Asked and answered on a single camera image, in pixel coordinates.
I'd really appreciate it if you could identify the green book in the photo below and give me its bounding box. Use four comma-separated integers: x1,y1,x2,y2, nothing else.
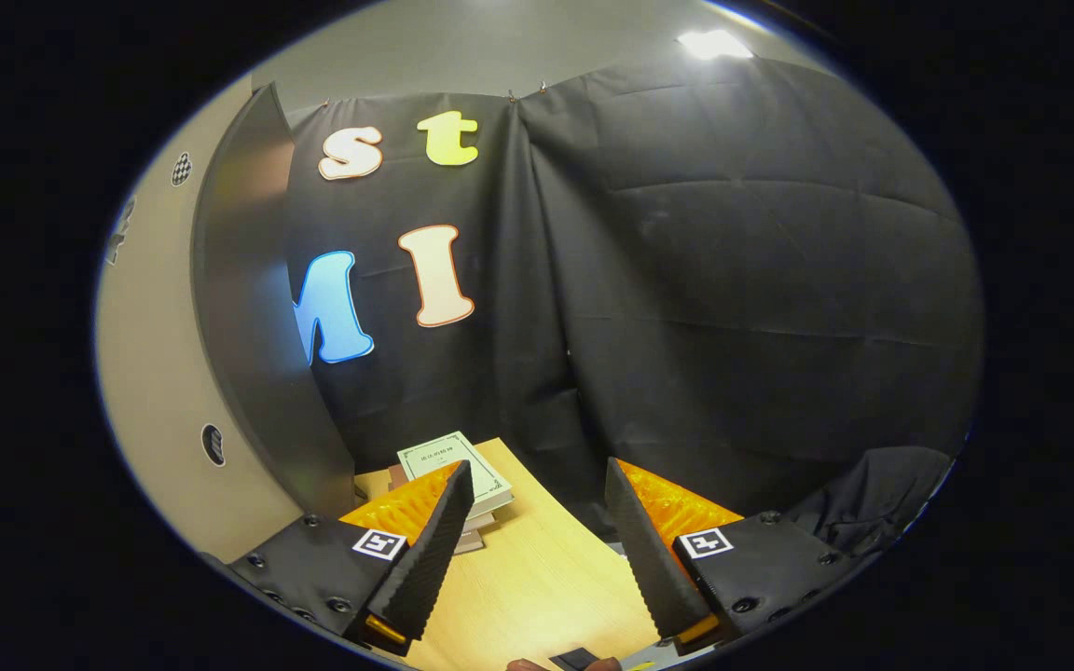
396,431,515,523

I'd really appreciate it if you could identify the black backdrop cloth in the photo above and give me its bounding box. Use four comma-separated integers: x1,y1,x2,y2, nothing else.
281,56,985,560

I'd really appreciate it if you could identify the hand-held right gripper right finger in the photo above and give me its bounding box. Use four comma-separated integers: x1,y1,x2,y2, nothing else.
604,457,850,653

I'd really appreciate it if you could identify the brown book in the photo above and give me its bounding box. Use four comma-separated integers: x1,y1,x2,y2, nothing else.
388,464,503,543

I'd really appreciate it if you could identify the grey cabinet door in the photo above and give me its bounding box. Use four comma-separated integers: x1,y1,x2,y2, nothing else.
94,79,307,568

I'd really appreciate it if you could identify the ceiling light panel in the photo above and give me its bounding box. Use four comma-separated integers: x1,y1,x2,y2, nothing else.
677,30,754,61

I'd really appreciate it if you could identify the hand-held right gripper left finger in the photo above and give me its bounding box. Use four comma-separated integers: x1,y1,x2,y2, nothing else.
229,459,475,653

